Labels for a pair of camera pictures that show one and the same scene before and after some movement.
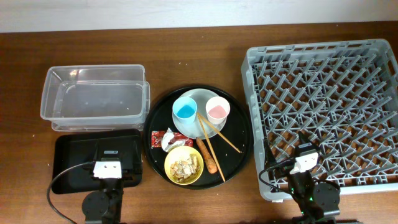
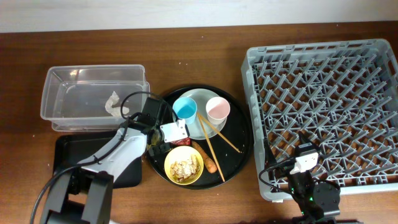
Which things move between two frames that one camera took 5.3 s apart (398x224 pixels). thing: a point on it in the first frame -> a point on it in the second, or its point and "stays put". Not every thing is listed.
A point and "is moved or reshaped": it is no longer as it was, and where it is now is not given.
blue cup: x=185 y=110 stays put
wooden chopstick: x=212 y=151 stays put
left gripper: x=135 y=165 -> x=165 y=147
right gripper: x=270 y=158 stays put
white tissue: x=166 y=137 is moved or reshaped
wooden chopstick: x=221 y=134 stays put
